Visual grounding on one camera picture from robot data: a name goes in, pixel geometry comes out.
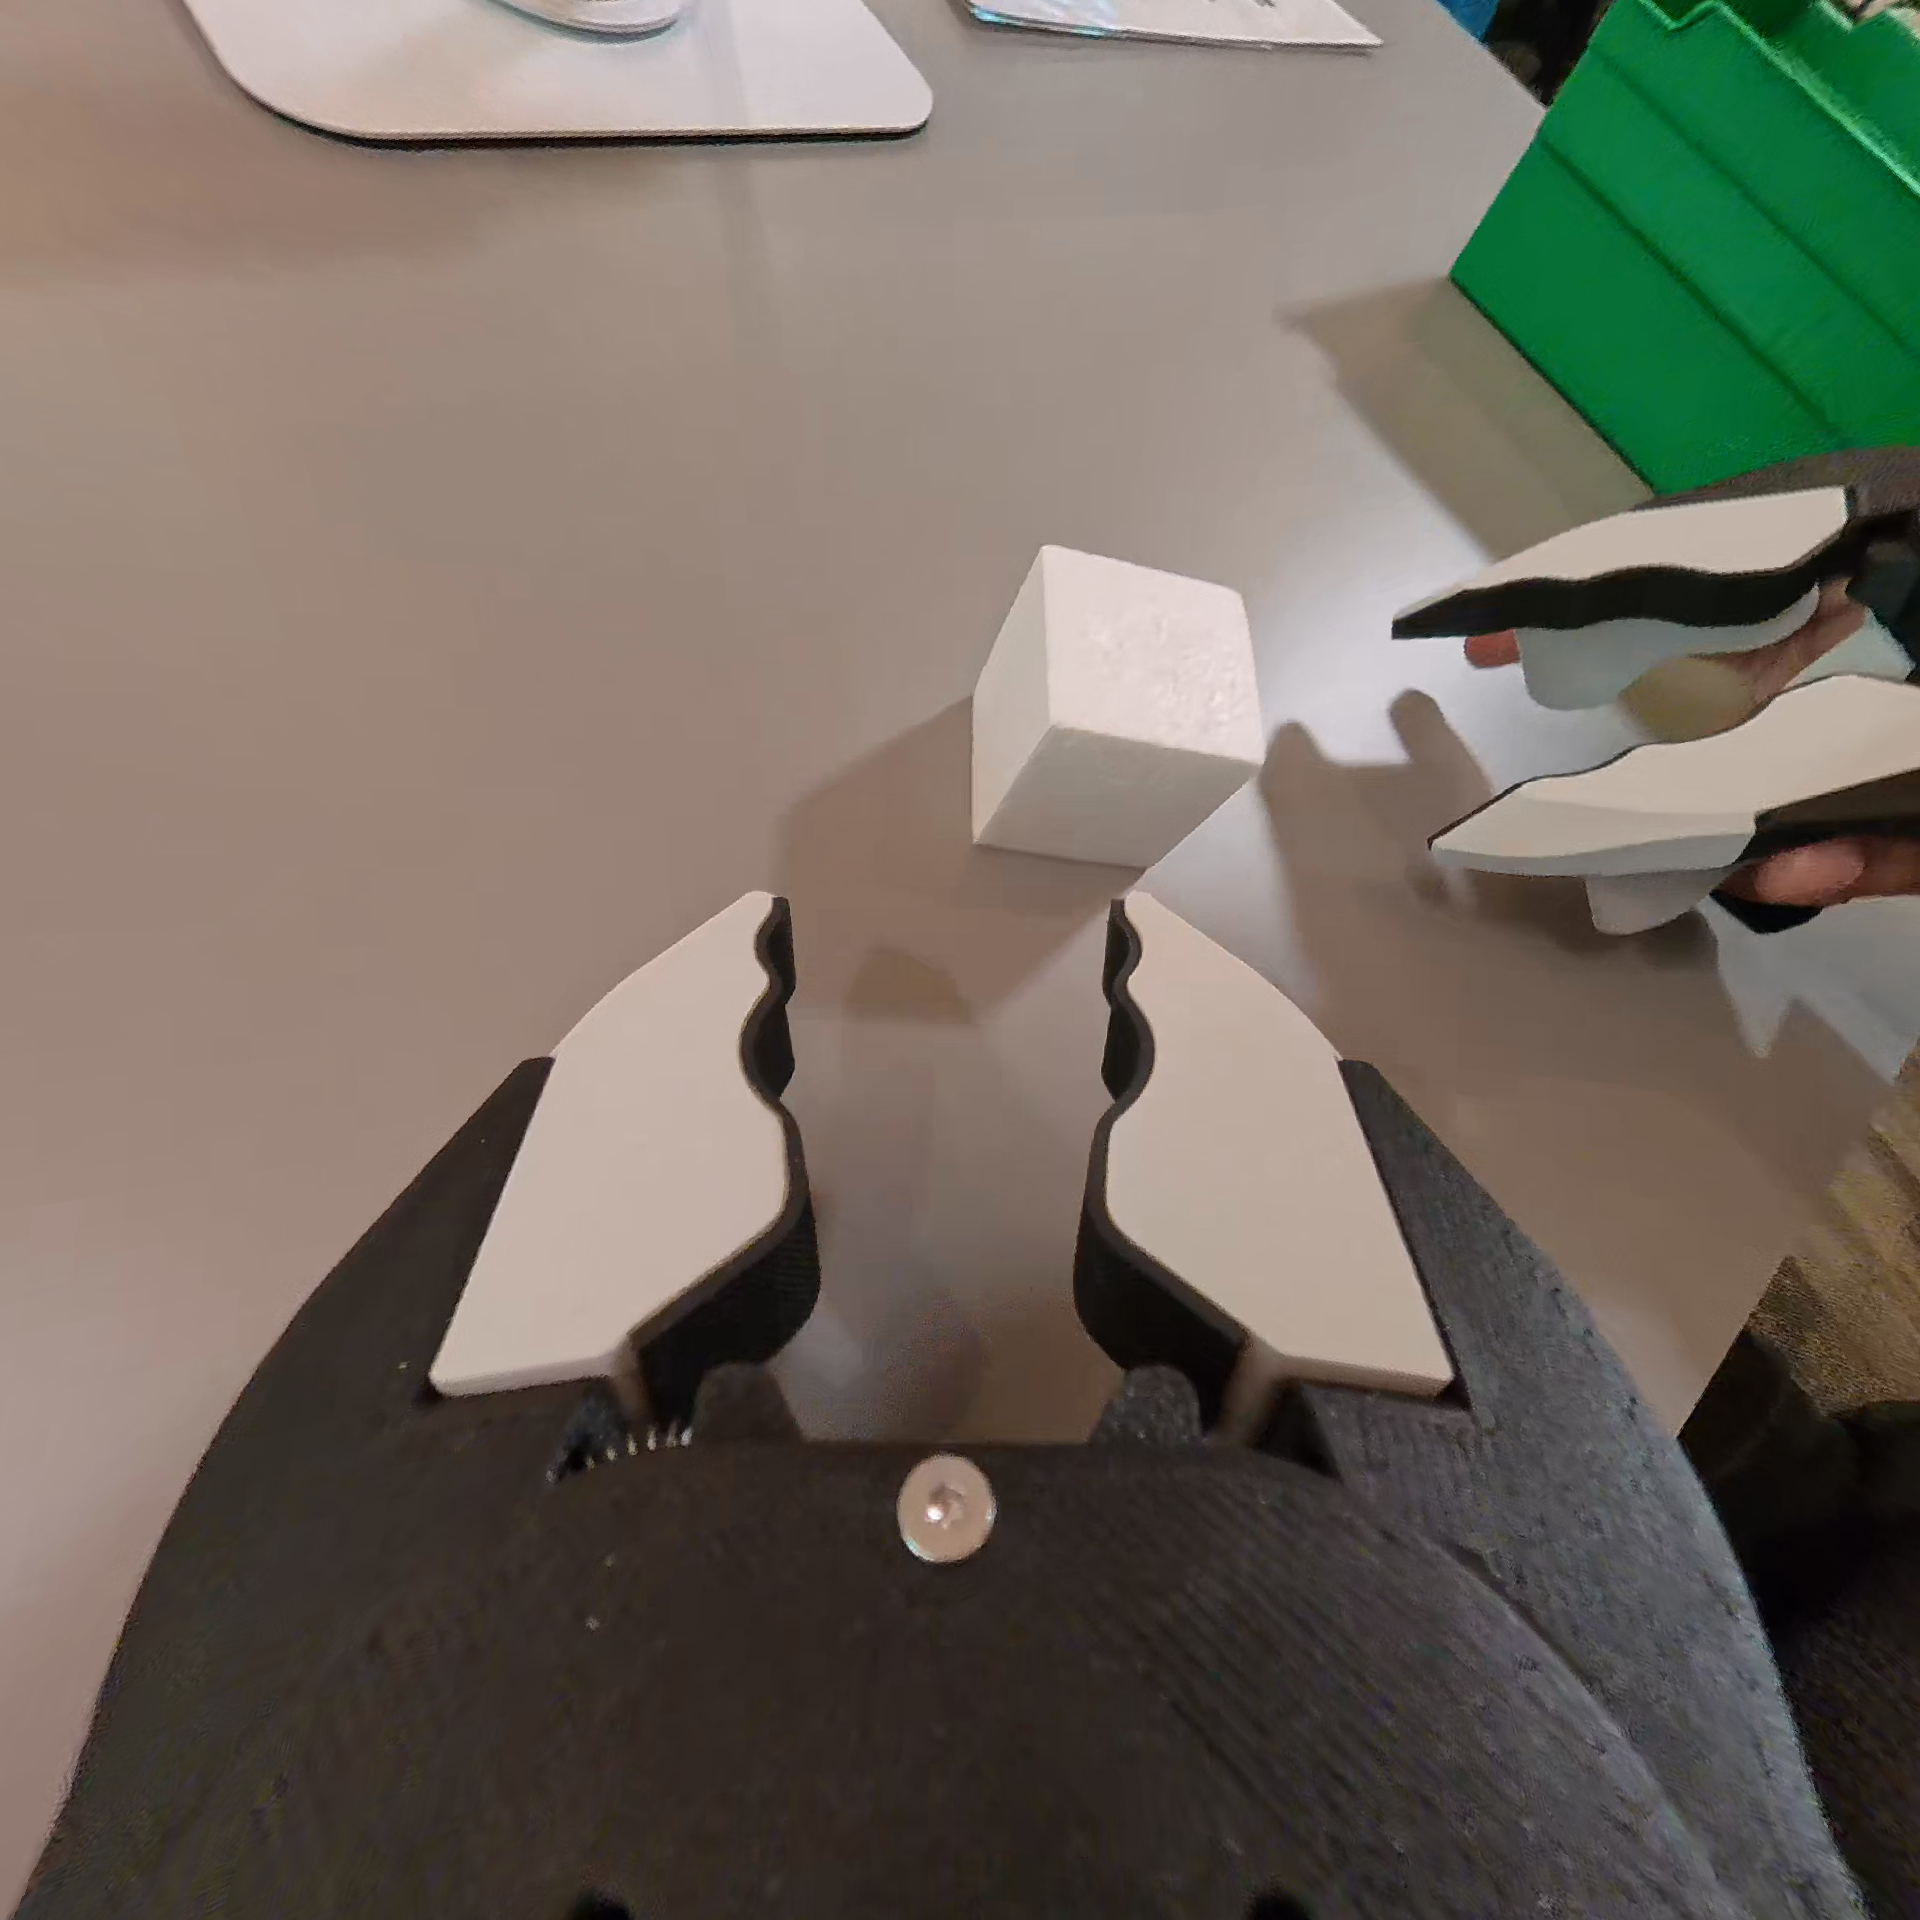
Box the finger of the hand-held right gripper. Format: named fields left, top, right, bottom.
left=1428, top=672, right=1920, bottom=935
left=1391, top=481, right=1895, bottom=710

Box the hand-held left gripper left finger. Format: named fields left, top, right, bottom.
left=430, top=892, right=821, bottom=1427

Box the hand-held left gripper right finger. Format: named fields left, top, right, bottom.
left=1072, top=892, right=1456, bottom=1449

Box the green plastic bin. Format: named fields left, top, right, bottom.
left=1448, top=0, right=1920, bottom=495

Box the white foam cube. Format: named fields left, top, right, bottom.
left=969, top=543, right=1264, bottom=872

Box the grey desk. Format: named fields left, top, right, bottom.
left=0, top=0, right=1920, bottom=1920

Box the white desk stand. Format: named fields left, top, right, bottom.
left=180, top=0, right=934, bottom=149

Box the person's right hand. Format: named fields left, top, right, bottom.
left=1462, top=591, right=1920, bottom=911

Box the person's dark clothing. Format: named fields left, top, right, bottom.
left=1678, top=1318, right=1920, bottom=1920

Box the clear plastic document sleeve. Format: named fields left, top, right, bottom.
left=959, top=0, right=1385, bottom=49

